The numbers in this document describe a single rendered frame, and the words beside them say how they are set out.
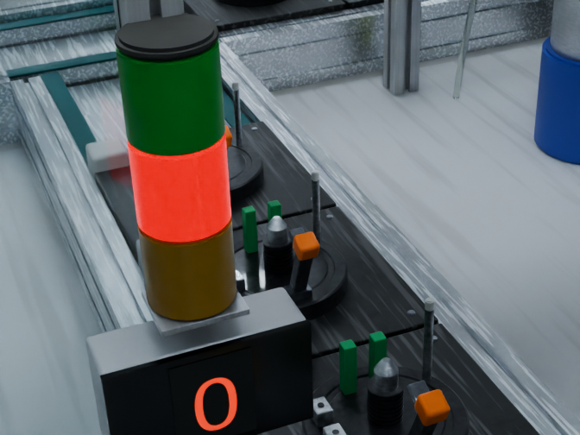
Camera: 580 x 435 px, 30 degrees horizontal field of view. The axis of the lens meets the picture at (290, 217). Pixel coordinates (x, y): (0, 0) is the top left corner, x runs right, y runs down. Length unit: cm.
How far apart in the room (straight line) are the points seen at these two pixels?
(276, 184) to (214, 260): 73
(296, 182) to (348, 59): 56
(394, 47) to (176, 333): 118
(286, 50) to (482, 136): 36
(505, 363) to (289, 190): 38
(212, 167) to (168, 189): 2
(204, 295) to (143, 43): 14
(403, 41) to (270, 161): 47
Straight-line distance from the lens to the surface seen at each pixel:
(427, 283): 114
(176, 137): 53
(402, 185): 151
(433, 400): 82
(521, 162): 158
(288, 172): 132
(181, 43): 51
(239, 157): 131
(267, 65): 177
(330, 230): 120
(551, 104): 157
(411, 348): 103
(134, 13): 54
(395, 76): 176
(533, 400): 101
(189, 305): 58
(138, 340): 61
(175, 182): 54
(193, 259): 56
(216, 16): 181
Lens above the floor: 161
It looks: 31 degrees down
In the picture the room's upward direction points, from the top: 2 degrees counter-clockwise
